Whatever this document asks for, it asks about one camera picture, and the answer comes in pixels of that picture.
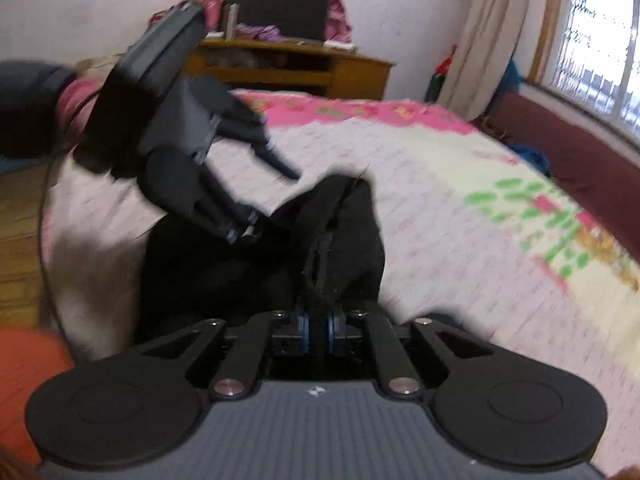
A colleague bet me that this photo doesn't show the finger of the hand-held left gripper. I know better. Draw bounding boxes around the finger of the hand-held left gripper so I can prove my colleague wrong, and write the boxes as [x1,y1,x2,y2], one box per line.
[187,175,264,246]
[215,92,303,181]

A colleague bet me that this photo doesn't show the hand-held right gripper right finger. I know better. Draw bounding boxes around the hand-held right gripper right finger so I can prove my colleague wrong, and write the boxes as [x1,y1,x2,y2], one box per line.
[325,310,496,400]

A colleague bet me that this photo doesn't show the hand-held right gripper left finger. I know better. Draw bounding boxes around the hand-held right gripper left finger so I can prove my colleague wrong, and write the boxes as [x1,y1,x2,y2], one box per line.
[141,311,312,401]

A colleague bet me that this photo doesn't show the black pants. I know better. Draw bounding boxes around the black pants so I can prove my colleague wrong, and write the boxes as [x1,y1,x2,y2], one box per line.
[134,172,387,353]

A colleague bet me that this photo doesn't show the person's left forearm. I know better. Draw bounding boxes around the person's left forearm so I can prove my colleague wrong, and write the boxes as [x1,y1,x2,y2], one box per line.
[0,60,103,161]

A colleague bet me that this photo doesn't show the wooden cabinet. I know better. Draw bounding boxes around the wooden cabinet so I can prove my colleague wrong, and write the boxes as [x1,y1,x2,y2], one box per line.
[184,39,397,102]

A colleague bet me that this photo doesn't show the purple cloth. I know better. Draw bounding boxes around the purple cloth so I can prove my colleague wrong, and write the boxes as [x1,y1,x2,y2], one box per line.
[235,22,287,42]

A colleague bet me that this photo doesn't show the pink floral cloth cover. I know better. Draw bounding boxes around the pink floral cloth cover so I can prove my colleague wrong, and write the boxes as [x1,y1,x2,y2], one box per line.
[204,0,354,45]

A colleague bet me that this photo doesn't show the floral bed sheet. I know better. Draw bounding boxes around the floral bed sheet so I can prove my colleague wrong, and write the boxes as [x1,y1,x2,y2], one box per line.
[40,87,640,476]

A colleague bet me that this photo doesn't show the red and green bag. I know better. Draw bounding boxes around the red and green bag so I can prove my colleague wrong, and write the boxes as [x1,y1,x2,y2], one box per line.
[425,45,459,104]

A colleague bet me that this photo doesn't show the beige curtain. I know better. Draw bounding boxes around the beige curtain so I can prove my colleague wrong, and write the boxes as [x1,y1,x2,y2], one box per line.
[439,0,553,122]

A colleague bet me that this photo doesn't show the blue cloth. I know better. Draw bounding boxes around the blue cloth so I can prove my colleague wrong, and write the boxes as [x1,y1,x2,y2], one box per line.
[505,142,552,177]

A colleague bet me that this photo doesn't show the orange cloth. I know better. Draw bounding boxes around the orange cloth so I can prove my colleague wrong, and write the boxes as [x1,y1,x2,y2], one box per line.
[0,329,77,467]

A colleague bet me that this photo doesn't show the maroon bench cushion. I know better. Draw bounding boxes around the maroon bench cushion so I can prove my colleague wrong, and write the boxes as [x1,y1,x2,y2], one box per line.
[477,89,640,263]

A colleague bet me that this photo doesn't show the window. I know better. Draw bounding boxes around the window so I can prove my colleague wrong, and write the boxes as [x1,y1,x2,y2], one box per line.
[539,0,640,142]

